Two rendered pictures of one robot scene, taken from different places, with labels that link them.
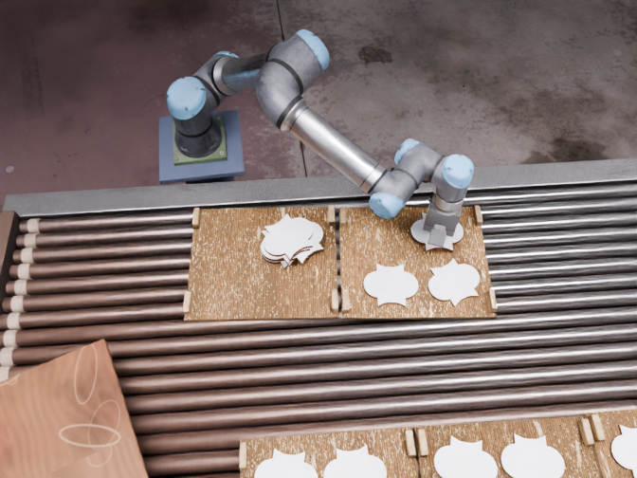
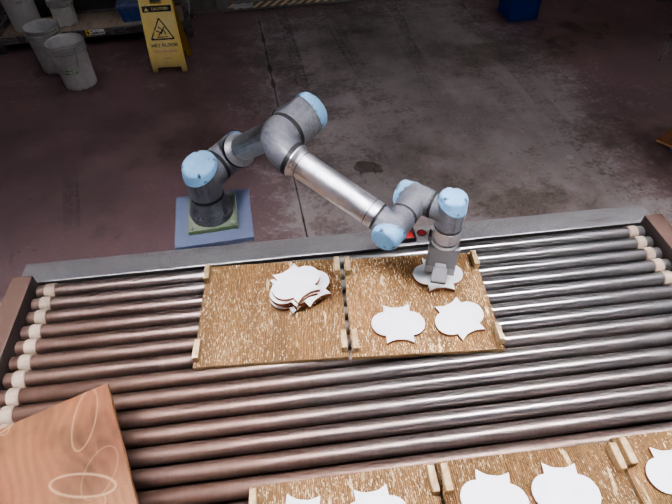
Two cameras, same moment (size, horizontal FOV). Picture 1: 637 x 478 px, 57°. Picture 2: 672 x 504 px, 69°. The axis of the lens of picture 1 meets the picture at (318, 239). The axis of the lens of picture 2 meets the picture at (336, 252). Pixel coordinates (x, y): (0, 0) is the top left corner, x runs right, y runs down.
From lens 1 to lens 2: 30 cm
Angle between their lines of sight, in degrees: 13
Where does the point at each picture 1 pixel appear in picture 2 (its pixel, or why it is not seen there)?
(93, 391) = (91, 437)
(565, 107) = (533, 200)
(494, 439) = (521, 471)
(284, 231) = (292, 278)
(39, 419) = (28, 471)
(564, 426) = (592, 452)
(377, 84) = (371, 189)
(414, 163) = (412, 198)
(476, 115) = not seen: hidden behind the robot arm
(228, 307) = (238, 353)
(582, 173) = (564, 221)
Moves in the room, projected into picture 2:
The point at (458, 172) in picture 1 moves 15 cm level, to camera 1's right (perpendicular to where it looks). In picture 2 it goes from (454, 200) to (513, 198)
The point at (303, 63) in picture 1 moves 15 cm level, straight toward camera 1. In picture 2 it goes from (303, 115) to (306, 148)
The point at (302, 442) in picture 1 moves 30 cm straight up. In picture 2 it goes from (317, 485) to (310, 429)
